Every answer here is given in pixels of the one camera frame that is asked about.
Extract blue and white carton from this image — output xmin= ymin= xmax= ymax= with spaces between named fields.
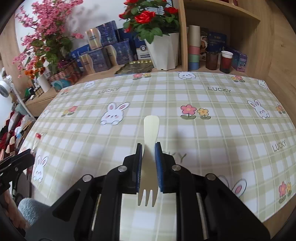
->
xmin=134 ymin=35 xmax=152 ymax=61

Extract orange artificial flowers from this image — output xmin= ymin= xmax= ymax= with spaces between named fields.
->
xmin=24 ymin=62 xmax=44 ymax=78

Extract gold and blue gift box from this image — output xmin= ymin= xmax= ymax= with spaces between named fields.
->
xmin=84 ymin=20 xmax=118 ymax=50
xmin=77 ymin=49 xmax=109 ymax=75
xmin=102 ymin=40 xmax=134 ymax=67

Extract folding table with plaid cloth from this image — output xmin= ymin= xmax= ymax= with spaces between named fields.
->
xmin=22 ymin=71 xmax=296 ymax=241

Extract white flower vase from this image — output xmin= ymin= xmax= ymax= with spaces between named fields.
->
xmin=36 ymin=73 xmax=51 ymax=93

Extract pink artificial blossom bouquet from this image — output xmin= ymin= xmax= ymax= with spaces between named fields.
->
xmin=13 ymin=0 xmax=85 ymax=75

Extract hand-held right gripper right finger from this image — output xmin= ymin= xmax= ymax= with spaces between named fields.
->
xmin=155 ymin=142 xmax=271 ymax=241

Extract person's left fleece trouser leg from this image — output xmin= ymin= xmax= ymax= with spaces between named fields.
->
xmin=18 ymin=198 xmax=48 ymax=226

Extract white desk fan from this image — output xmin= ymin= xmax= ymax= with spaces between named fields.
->
xmin=0 ymin=75 xmax=14 ymax=98

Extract row of small bottles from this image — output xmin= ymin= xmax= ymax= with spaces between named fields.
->
xmin=30 ymin=87 xmax=44 ymax=98

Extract striped storage basket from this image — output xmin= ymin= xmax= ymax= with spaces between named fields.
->
xmin=47 ymin=61 xmax=82 ymax=90

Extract cream disposable fork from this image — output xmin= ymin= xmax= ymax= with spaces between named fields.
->
xmin=137 ymin=115 xmax=160 ymax=207

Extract brown translucent cup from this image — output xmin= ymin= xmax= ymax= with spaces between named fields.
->
xmin=205 ymin=51 xmax=219 ymax=70

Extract stack of pastel paper cups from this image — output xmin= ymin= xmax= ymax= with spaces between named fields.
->
xmin=187 ymin=25 xmax=201 ymax=71

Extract red artificial rose plant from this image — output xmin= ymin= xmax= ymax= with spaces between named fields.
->
xmin=119 ymin=0 xmax=181 ymax=44

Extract red checked blanket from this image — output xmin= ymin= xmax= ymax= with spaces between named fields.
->
xmin=0 ymin=111 xmax=35 ymax=153

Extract dark blue printed box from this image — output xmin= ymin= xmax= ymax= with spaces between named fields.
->
xmin=207 ymin=31 xmax=227 ymax=54

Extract red cup with white rim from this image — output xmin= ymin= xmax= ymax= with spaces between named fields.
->
xmin=219 ymin=50 xmax=233 ymax=73

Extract wooden shelf unit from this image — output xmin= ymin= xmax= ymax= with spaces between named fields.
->
xmin=178 ymin=0 xmax=262 ymax=72

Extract white angular flower pot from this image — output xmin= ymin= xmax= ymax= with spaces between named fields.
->
xmin=144 ymin=32 xmax=180 ymax=70

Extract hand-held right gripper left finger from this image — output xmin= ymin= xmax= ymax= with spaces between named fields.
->
xmin=24 ymin=142 xmax=142 ymax=241

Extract small blue box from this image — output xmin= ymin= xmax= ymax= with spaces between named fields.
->
xmin=231 ymin=49 xmax=248 ymax=72

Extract long blue box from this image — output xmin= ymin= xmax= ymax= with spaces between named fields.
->
xmin=69 ymin=45 xmax=90 ymax=61

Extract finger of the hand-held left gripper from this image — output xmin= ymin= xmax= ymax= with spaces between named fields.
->
xmin=0 ymin=154 xmax=35 ymax=186
xmin=0 ymin=148 xmax=31 ymax=168

